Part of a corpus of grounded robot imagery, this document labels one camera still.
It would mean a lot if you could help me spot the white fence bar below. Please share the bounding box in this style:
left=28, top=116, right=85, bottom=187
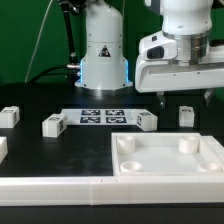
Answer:
left=0, top=175, right=224, bottom=206
left=200, top=136, right=224, bottom=155

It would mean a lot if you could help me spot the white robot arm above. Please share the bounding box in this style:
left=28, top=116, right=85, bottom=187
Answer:
left=75, top=0, right=224, bottom=96

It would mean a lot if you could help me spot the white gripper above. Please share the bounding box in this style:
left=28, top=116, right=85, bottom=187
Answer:
left=135, top=31, right=224, bottom=108

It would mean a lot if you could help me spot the white base tag plate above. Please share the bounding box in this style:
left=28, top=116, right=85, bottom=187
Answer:
left=62, top=109, right=149, bottom=125

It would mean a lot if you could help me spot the thin white cable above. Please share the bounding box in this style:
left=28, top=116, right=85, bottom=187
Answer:
left=24, top=0, right=54, bottom=83

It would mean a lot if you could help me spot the white square tabletop part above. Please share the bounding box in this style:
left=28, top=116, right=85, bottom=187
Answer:
left=111, top=133, right=224, bottom=176

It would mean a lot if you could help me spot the black thick cable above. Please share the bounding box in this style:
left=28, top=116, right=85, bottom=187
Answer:
left=25, top=63, right=82, bottom=84

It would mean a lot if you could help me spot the white front fence bar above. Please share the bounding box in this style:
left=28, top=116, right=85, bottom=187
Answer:
left=0, top=175, right=224, bottom=206

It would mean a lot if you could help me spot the white right fence bar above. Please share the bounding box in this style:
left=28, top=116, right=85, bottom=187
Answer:
left=200, top=136, right=224, bottom=155

